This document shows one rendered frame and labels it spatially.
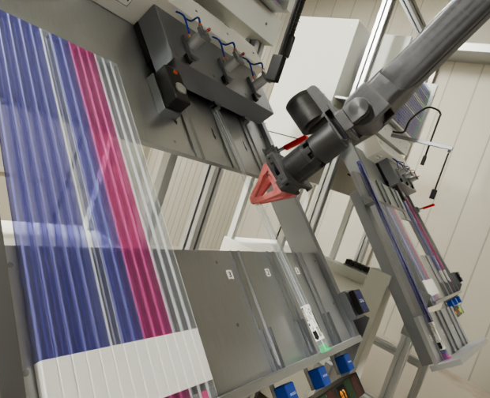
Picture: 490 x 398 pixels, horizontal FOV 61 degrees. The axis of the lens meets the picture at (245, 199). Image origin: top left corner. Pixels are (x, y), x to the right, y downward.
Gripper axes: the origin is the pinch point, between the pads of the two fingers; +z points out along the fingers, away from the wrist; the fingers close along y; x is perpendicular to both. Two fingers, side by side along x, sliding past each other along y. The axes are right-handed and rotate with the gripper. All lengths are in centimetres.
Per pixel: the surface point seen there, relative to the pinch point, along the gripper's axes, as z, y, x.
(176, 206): 177, -223, -147
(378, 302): 4, -47, 24
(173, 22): -8.0, 12.1, -34.3
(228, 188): 152, -285, -160
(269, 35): -16, -22, -45
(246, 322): 4.2, 14.3, 20.9
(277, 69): -18.4, 8.1, -12.6
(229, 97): -5.1, -1.8, -23.1
